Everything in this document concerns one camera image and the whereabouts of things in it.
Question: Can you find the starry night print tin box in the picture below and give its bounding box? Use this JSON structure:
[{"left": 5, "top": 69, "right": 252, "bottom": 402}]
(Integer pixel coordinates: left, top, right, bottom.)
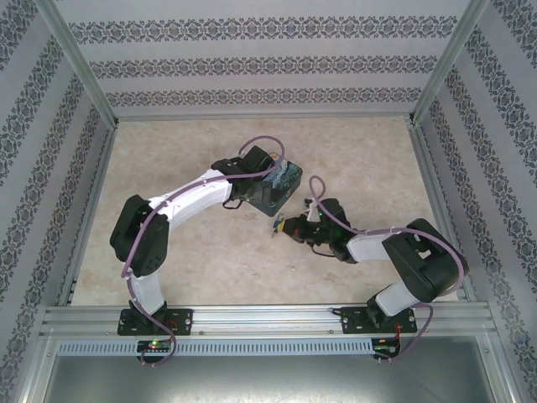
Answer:
[{"left": 247, "top": 158, "right": 304, "bottom": 217}]

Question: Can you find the right controller circuit board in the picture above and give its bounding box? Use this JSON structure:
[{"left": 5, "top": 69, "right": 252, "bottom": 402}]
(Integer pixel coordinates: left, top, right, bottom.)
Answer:
[{"left": 373, "top": 335, "right": 402, "bottom": 359}]

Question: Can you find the controller circuit board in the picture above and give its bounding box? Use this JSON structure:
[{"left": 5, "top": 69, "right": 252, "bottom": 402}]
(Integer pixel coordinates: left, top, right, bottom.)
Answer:
[
  {"left": 373, "top": 335, "right": 402, "bottom": 359},
  {"left": 137, "top": 339, "right": 175, "bottom": 359}
]

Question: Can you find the grey metal sheet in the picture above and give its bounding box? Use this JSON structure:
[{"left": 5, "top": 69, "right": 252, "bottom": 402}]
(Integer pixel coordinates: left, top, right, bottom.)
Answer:
[{"left": 40, "top": 355, "right": 514, "bottom": 403}]

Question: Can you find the left controller circuit board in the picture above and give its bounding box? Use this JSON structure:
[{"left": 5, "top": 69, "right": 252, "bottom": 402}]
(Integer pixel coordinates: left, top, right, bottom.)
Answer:
[{"left": 137, "top": 339, "right": 175, "bottom": 359}]

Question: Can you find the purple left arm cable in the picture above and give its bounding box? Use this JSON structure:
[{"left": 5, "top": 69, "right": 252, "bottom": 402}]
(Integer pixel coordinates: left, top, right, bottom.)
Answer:
[{"left": 120, "top": 134, "right": 288, "bottom": 369}]

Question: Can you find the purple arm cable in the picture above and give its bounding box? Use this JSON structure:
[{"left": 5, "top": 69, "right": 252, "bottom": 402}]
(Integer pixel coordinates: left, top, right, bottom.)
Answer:
[
  {"left": 120, "top": 134, "right": 288, "bottom": 369},
  {"left": 309, "top": 175, "right": 469, "bottom": 364}
]

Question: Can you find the aluminium back rail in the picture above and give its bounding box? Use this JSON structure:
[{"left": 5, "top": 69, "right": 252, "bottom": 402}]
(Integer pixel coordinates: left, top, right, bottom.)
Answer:
[{"left": 114, "top": 112, "right": 416, "bottom": 123}]

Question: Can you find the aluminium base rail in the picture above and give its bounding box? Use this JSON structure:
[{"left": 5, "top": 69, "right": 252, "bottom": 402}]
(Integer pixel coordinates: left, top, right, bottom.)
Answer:
[{"left": 39, "top": 305, "right": 492, "bottom": 338}]

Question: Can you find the grey slotted cable duct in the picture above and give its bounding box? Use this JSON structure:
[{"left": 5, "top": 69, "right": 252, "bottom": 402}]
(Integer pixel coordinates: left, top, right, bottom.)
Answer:
[{"left": 56, "top": 338, "right": 375, "bottom": 357}]

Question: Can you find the aluminium side rail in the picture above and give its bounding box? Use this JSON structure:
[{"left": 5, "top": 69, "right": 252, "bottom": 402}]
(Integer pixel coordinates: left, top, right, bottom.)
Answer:
[
  {"left": 56, "top": 121, "right": 121, "bottom": 307},
  {"left": 408, "top": 121, "right": 477, "bottom": 304}
]

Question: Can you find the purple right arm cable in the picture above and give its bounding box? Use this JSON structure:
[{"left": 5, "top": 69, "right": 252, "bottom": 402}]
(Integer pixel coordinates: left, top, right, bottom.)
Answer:
[{"left": 309, "top": 175, "right": 469, "bottom": 364}]

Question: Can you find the aluminium frame post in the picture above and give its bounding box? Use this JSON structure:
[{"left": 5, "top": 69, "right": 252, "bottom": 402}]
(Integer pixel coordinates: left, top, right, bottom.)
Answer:
[
  {"left": 408, "top": 0, "right": 490, "bottom": 125},
  {"left": 34, "top": 0, "right": 121, "bottom": 127}
]

